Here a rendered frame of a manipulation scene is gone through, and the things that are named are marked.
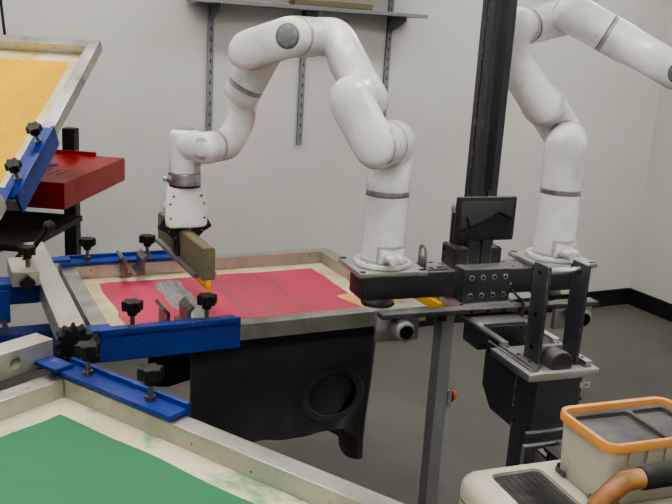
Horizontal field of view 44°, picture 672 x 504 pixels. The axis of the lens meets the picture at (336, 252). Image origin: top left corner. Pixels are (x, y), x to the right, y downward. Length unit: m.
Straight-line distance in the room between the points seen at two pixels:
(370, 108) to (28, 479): 0.92
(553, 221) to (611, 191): 3.60
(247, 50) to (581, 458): 1.03
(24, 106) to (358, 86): 1.36
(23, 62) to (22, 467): 1.84
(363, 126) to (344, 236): 2.87
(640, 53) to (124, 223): 2.79
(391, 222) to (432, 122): 2.92
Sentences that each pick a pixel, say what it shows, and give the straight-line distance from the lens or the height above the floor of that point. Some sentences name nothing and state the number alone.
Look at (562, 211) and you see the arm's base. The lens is 1.98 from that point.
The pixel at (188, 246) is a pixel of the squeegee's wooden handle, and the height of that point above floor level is 1.12.
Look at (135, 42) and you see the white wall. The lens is 4.03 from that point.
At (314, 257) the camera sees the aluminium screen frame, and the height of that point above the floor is 0.97.
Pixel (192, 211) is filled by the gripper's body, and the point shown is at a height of 1.19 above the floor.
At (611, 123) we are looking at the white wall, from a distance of 5.47.
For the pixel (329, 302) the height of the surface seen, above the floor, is 0.96.
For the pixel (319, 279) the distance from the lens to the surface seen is 2.33.
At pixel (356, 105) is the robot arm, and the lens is 1.69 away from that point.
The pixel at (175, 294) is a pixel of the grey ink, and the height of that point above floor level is 0.96.
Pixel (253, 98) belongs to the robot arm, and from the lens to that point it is 1.90.
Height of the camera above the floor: 1.61
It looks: 14 degrees down
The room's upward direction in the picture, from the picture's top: 3 degrees clockwise
